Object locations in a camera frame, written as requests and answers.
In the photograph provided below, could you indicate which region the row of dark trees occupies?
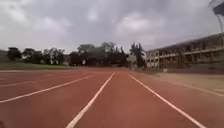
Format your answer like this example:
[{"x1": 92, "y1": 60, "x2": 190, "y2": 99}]
[{"x1": 6, "y1": 41, "x2": 146, "y2": 68}]

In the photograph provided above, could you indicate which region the red running track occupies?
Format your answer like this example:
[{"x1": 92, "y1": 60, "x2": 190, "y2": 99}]
[{"x1": 0, "y1": 67, "x2": 224, "y2": 128}]

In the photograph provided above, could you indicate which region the long multi-storey building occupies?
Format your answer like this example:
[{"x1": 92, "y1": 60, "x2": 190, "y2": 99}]
[{"x1": 145, "y1": 32, "x2": 224, "y2": 72}]

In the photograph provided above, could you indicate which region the green grass field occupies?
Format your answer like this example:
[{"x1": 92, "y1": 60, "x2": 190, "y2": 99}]
[{"x1": 0, "y1": 61, "x2": 76, "y2": 71}]

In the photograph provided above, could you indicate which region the pale paved strip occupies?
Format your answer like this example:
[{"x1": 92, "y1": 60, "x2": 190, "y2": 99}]
[{"x1": 133, "y1": 70, "x2": 224, "y2": 98}]

